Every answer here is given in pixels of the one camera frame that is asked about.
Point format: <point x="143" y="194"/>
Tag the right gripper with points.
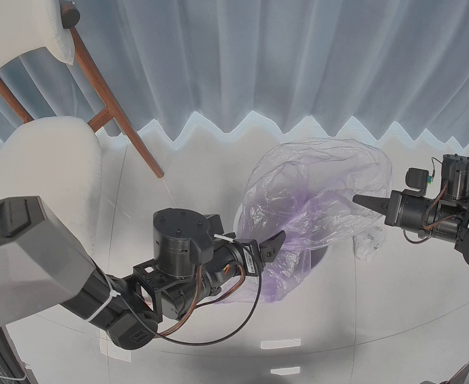
<point x="414" y="212"/>

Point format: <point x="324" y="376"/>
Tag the white chair with wooden legs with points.
<point x="10" y="22"/>

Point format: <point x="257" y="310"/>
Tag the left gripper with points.
<point x="230" y="266"/>

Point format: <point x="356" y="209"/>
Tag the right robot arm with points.
<point x="456" y="174"/>

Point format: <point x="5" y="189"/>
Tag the crumpled white paper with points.
<point x="368" y="249"/>

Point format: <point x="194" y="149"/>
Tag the purple plastic bag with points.
<point x="298" y="222"/>

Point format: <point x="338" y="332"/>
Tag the white trash bin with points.
<point x="321" y="256"/>

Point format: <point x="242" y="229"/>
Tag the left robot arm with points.
<point x="38" y="254"/>

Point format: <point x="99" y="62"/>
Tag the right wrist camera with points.
<point x="416" y="178"/>

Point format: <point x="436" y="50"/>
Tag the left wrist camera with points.
<point x="214" y="224"/>

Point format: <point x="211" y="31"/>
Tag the pale blue curtain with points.
<point x="258" y="54"/>

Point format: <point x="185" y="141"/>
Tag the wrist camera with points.
<point x="214" y="224"/>
<point x="416" y="178"/>

